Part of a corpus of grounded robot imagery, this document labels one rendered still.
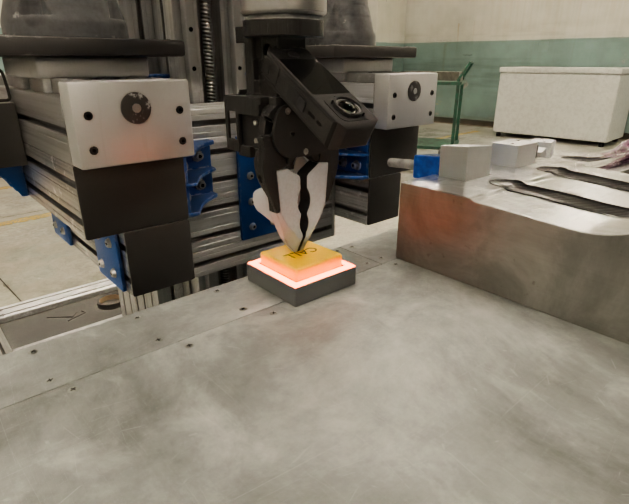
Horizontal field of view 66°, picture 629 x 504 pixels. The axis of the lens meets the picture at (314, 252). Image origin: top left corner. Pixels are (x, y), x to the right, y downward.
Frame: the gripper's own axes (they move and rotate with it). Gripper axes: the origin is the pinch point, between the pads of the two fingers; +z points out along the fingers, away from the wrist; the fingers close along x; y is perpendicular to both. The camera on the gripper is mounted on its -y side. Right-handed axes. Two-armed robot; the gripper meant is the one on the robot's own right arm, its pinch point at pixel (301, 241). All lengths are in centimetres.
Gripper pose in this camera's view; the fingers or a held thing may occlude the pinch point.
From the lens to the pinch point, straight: 48.2
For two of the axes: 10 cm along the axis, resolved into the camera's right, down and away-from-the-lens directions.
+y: -6.5, -2.8, 7.1
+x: -7.6, 2.4, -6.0
